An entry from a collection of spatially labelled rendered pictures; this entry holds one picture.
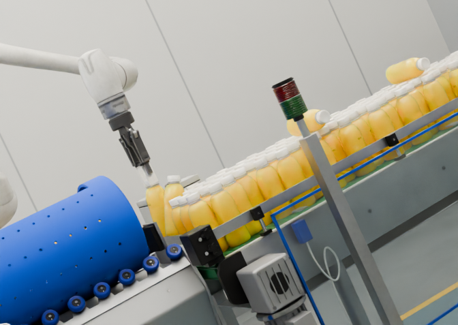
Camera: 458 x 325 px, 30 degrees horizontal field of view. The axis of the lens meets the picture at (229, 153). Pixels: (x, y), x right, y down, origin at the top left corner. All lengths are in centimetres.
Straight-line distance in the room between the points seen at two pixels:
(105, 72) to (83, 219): 53
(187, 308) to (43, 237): 43
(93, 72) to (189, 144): 277
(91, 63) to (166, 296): 74
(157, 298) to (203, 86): 320
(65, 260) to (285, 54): 358
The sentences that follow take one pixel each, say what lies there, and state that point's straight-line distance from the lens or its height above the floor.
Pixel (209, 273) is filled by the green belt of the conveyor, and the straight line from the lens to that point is 233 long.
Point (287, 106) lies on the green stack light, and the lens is 222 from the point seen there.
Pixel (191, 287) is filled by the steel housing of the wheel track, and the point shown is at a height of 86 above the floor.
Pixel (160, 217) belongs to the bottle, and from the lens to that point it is 260.
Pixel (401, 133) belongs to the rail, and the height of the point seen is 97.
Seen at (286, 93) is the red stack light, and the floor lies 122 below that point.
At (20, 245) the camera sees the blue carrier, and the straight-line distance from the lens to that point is 222.
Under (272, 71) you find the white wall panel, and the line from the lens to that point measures 554.
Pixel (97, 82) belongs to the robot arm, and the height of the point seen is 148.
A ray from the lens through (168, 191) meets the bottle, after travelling 256.
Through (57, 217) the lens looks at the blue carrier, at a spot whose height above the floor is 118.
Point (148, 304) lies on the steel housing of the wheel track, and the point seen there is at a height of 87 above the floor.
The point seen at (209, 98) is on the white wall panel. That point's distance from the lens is 538.
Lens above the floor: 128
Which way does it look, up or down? 3 degrees down
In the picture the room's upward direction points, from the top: 25 degrees counter-clockwise
